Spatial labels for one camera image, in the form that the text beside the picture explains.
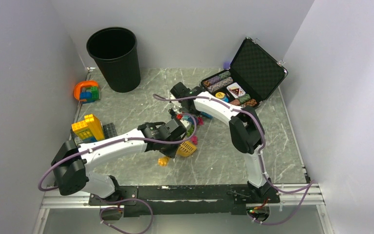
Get yellow slotted scoop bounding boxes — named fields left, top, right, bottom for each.
left=157, top=141, right=197, bottom=166

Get blue hand brush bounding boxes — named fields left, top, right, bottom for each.
left=200, top=112, right=213, bottom=119

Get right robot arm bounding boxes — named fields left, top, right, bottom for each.
left=170, top=82, right=271, bottom=203

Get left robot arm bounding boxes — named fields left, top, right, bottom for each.
left=51, top=119, right=192, bottom=205

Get pink paper scrap by scoop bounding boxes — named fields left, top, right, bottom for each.
left=190, top=136, right=198, bottom=145

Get yellow dealer button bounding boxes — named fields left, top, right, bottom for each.
left=215, top=92, right=227, bottom=100

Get playing card deck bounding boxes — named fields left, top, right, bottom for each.
left=226, top=82, right=246, bottom=98

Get black perforated plate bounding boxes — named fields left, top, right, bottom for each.
left=70, top=123, right=117, bottom=145

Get black poker chip case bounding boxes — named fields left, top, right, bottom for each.
left=200, top=37, right=288, bottom=108

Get yellow toy block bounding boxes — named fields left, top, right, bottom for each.
left=71, top=114, right=106, bottom=143

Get black plastic waste bin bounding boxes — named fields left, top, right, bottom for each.
left=86, top=27, right=141, bottom=93

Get blue and green toy blocks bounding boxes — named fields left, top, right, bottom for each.
left=79, top=86, right=100, bottom=103

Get orange curved toy piece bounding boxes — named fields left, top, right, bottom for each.
left=73, top=80, right=100, bottom=101

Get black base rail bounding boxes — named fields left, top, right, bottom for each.
left=88, top=184, right=281, bottom=217

